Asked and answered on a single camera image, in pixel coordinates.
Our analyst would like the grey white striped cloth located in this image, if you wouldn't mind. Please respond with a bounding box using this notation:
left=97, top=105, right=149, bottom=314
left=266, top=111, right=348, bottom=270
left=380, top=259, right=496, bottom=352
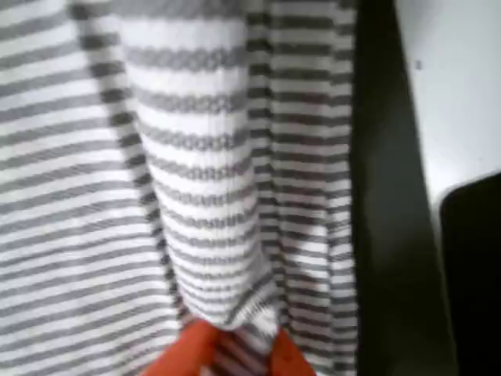
left=0, top=0, right=359, bottom=376

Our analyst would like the black desk mat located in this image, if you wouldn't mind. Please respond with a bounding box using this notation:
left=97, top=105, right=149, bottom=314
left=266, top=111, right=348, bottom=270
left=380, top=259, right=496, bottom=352
left=349, top=0, right=461, bottom=376

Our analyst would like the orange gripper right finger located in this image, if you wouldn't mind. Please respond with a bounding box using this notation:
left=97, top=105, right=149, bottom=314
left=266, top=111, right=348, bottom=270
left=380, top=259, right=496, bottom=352
left=267, top=327, right=315, bottom=376

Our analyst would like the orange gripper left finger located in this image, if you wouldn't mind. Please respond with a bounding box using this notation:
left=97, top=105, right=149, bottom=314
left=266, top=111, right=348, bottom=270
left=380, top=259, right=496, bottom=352
left=143, top=318, right=221, bottom=376

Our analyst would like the black computer keyboard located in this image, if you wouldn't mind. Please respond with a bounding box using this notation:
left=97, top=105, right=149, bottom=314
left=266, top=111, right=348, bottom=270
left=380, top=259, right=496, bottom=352
left=437, top=171, right=501, bottom=376

